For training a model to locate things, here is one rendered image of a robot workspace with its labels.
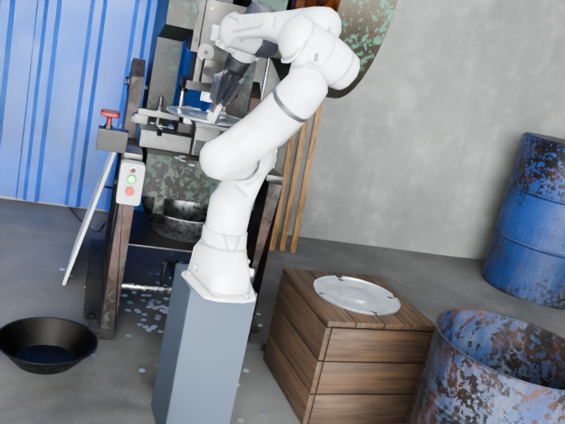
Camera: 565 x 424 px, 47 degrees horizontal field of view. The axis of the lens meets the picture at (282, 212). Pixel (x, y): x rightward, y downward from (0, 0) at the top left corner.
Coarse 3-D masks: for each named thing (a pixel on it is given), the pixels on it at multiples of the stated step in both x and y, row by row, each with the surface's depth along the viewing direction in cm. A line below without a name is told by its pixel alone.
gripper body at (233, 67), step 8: (232, 56) 199; (224, 64) 201; (232, 64) 199; (240, 64) 199; (248, 64) 201; (224, 72) 201; (232, 72) 202; (240, 72) 201; (224, 80) 203; (232, 80) 205
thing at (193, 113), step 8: (176, 112) 220; (184, 112) 224; (192, 112) 224; (200, 112) 228; (208, 112) 238; (200, 120) 211; (208, 120) 217; (216, 120) 220; (224, 120) 224; (232, 120) 229
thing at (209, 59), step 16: (208, 0) 218; (224, 0) 223; (208, 16) 219; (224, 16) 221; (208, 32) 221; (208, 48) 221; (192, 64) 229; (208, 64) 221; (192, 80) 225; (208, 80) 223
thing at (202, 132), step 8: (192, 120) 213; (192, 128) 225; (200, 128) 220; (208, 128) 209; (216, 128) 210; (224, 128) 210; (192, 136) 222; (200, 136) 221; (208, 136) 222; (216, 136) 223; (192, 144) 222; (200, 144) 222; (192, 152) 222
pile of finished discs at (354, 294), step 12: (324, 288) 211; (336, 288) 213; (348, 288) 214; (360, 288) 218; (372, 288) 221; (336, 300) 202; (348, 300) 204; (360, 300) 205; (372, 300) 208; (384, 300) 211; (396, 300) 214; (360, 312) 197; (384, 312) 201
